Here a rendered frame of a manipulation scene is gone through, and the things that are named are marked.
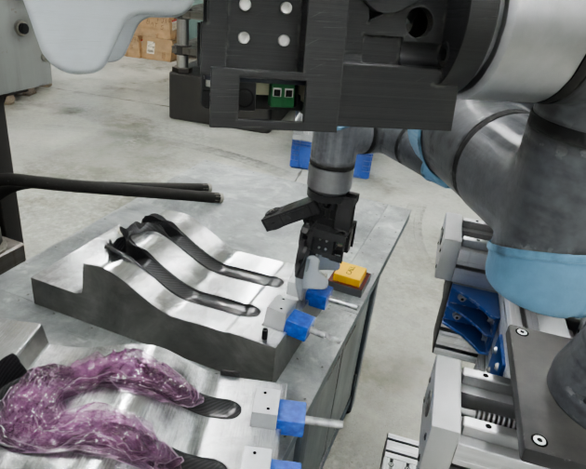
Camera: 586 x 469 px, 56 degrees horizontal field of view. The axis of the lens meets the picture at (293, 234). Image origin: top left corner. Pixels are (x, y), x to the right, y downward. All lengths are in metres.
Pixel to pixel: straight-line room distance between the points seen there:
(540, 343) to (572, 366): 0.11
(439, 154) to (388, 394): 1.83
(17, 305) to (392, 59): 1.01
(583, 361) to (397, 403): 1.54
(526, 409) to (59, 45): 0.59
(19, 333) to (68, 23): 0.74
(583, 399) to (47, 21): 0.61
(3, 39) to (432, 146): 1.23
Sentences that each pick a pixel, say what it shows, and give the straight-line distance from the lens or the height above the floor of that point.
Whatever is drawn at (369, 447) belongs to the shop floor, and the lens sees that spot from 2.00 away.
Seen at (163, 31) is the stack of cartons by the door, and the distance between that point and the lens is 7.48.
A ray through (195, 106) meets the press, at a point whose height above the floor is 0.14.
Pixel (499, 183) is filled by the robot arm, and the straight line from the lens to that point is 0.35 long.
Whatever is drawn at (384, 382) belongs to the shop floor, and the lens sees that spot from 2.24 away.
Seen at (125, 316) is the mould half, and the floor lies 0.85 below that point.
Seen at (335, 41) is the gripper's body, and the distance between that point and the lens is 0.23.
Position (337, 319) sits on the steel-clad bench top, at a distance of 1.13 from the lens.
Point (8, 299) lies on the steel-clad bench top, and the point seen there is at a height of 0.80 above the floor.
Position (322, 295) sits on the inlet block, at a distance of 1.01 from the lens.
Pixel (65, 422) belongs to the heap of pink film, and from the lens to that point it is 0.79.
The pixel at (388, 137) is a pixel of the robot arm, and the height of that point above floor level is 1.21.
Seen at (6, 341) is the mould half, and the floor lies 0.91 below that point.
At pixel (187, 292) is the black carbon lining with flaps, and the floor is 0.88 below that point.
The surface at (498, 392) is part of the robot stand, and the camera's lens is 0.78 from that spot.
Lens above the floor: 1.46
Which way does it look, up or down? 27 degrees down
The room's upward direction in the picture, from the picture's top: 6 degrees clockwise
